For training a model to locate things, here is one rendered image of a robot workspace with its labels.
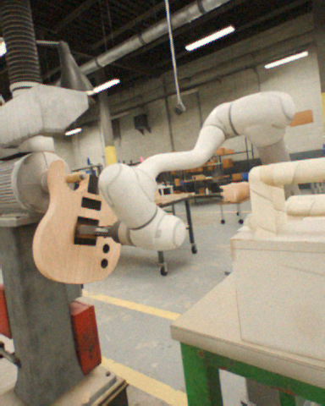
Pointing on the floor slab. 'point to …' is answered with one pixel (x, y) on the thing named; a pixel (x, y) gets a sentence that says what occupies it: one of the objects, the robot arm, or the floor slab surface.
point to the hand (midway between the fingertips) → (87, 231)
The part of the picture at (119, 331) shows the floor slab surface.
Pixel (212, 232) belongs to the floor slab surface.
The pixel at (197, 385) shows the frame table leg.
